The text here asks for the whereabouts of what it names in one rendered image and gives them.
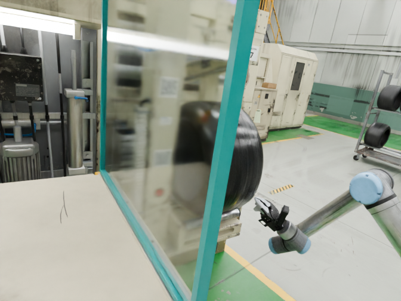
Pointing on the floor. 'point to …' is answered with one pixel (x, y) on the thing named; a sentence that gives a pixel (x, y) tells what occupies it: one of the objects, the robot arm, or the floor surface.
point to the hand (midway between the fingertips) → (257, 199)
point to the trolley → (388, 97)
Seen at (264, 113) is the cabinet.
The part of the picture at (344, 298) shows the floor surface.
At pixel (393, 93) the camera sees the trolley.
